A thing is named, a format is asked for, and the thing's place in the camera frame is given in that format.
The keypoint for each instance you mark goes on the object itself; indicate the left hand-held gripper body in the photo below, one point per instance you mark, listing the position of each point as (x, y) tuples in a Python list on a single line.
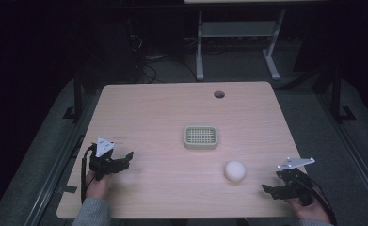
[(102, 164)]

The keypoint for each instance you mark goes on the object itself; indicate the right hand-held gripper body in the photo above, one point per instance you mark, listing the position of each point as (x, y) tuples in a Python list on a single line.
[(296, 185)]

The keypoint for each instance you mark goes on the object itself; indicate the white round soap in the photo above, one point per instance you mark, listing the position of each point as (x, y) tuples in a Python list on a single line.
[(235, 171)]

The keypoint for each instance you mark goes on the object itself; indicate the green soap dish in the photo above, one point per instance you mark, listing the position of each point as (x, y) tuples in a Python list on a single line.
[(200, 137)]

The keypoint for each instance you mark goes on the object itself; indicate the person's left hand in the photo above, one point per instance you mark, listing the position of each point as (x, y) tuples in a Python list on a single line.
[(96, 187)]

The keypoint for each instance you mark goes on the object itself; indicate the person's right hand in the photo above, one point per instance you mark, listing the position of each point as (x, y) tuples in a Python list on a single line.
[(312, 213)]

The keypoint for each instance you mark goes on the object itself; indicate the dark tape strip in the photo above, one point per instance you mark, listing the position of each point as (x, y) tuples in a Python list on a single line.
[(68, 189)]

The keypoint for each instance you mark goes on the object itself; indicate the black metal stand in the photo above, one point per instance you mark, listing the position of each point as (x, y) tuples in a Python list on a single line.
[(336, 94), (77, 94)]

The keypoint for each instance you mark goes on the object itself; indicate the white metal desk frame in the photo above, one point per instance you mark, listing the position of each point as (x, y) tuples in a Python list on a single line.
[(236, 29)]

